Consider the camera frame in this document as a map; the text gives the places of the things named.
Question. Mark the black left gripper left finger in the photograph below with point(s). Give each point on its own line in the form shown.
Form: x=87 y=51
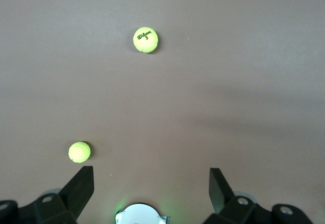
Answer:
x=73 y=196

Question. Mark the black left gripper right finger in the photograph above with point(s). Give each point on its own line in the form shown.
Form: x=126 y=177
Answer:
x=228 y=208

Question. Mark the yellow-green tennis ball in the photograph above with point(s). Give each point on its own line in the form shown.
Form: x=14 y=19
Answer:
x=145 y=39
x=79 y=152

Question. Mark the brown table cover mat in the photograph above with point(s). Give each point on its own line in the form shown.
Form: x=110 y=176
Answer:
x=203 y=81

